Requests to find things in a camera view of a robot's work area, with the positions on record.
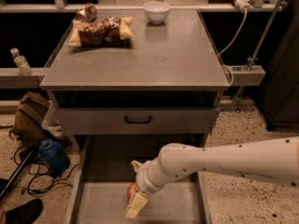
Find black drawer handle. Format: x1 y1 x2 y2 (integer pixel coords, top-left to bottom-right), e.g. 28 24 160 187
124 116 152 124

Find brown backpack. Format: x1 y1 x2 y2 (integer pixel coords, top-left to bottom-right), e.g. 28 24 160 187
11 91 51 148

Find white ceramic bowl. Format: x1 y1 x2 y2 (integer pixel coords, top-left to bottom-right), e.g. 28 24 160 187
143 1 171 24

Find tipped metal can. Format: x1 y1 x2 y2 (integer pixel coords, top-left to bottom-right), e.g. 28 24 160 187
75 3 97 22

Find red apple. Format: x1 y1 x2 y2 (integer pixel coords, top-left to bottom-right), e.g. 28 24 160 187
127 183 136 200

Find clear plastic water bottle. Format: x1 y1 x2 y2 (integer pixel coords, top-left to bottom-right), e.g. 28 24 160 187
10 48 33 76

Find grey drawer cabinet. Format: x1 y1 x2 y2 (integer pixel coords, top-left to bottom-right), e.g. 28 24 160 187
39 7 232 224

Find grey ledge rail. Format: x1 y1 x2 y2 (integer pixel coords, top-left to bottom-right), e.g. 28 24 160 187
0 67 48 89

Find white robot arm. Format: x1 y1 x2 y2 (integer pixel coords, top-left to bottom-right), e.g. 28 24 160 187
126 137 299 219

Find white power adapter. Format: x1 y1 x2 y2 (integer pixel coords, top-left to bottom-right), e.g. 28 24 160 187
225 0 254 14

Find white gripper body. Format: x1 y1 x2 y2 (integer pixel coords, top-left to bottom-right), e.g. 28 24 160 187
135 159 164 194

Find black shoe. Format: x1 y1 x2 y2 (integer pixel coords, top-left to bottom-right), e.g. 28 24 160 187
4 199 43 224

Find metal tripod pole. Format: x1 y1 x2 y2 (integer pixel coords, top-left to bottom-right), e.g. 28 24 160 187
232 0 283 113

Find blue water jug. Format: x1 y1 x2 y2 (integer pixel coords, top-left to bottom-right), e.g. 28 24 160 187
39 138 70 175

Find white power cable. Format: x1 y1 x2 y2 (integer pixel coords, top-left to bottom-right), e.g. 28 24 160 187
217 7 249 88

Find brown chip bag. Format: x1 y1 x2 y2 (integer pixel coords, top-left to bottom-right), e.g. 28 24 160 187
68 17 134 47

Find open middle drawer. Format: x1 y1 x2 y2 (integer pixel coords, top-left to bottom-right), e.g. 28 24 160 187
64 134 212 224

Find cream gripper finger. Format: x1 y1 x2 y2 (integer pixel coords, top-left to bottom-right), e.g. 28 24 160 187
131 161 142 173
125 191 149 219

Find black floor cables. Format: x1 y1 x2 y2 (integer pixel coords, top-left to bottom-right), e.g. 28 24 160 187
12 145 80 196

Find closed grey top drawer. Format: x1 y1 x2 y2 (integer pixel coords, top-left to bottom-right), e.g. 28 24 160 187
57 108 220 134

